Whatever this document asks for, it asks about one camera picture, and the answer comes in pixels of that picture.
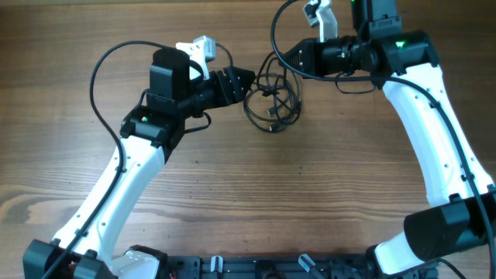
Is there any black USB cable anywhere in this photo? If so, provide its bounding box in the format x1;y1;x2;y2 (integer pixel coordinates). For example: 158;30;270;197
243;50;303;134

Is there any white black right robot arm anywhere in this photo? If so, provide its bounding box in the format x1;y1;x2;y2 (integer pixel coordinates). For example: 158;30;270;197
277;1;495;278

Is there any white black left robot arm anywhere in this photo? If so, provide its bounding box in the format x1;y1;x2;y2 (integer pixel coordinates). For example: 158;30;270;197
22;45;256;278

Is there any black left camera cable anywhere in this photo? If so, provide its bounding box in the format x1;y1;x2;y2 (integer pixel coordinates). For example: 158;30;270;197
40;40;233;279

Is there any black camera cable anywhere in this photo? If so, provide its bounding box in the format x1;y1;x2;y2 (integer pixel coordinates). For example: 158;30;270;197
270;0;496;279
40;40;233;279

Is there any black right camera cable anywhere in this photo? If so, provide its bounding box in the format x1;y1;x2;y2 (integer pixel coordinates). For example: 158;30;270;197
270;0;496;279

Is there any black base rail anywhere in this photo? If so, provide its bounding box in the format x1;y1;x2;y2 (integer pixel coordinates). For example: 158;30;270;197
160;254;369;279

